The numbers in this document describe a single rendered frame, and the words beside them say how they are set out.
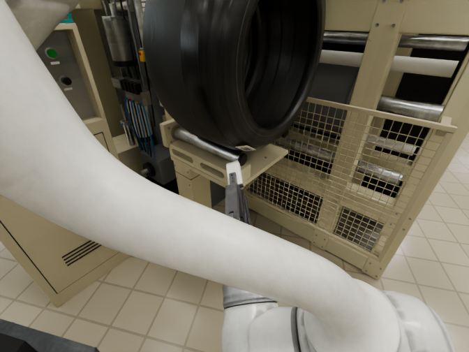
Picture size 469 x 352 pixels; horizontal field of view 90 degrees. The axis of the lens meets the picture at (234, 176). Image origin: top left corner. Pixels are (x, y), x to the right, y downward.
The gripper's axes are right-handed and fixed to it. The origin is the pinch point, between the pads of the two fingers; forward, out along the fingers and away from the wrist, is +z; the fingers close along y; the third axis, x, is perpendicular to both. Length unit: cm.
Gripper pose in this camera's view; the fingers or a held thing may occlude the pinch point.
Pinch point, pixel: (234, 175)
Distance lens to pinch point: 53.5
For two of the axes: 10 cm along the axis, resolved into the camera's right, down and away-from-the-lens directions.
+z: -1.0, -8.3, 5.5
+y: 3.2, 5.0, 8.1
